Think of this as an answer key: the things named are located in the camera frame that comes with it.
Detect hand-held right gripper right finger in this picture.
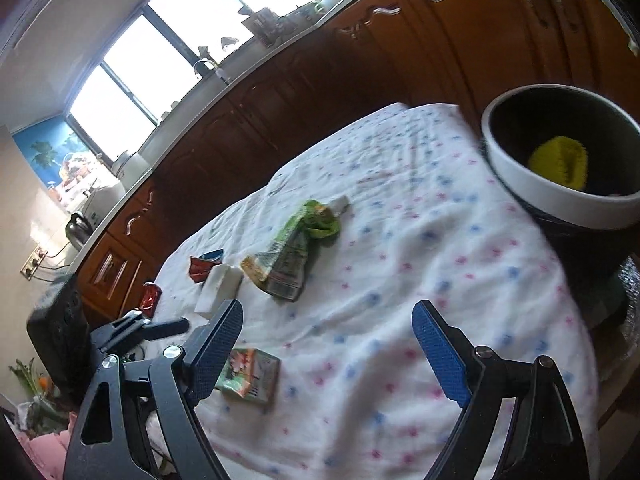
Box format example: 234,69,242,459
411,300,591,480

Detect metal kettle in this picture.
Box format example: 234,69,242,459
65,211,96,251

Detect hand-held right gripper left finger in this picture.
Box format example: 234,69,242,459
64,298,245,480

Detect sink faucet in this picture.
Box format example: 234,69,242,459
192,59,231,86

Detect white foam block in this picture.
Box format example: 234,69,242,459
195,263,244,319

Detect red and blue wrapper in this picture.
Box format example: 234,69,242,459
189,249,224,284

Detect green vegetables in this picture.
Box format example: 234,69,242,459
9,358,53,411

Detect green drink carton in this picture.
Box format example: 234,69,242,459
216,347,281,406

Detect wooden kitchen base cabinets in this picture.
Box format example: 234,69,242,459
75,0,640,331

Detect green crumpled pouch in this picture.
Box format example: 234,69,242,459
241,196,351,303

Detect black bin with white rim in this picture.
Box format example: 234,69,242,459
481,85,640,288

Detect dish rack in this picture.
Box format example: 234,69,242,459
244,7,282,47

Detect white rice cooker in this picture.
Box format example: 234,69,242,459
82,180,126,222

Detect yellow toothed plastic disc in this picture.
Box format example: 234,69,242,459
528,135,588,191

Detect kitchen window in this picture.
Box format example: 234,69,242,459
67,0,321,133

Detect white star-printed tablecloth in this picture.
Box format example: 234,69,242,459
145,102,601,480

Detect white countertop appliance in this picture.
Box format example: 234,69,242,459
112,150,152,187

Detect blue wall poster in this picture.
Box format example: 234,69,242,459
12,119,97,192

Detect wall socket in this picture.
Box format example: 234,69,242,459
20,252,49,281

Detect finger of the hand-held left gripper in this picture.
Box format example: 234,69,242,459
140,317,190,342

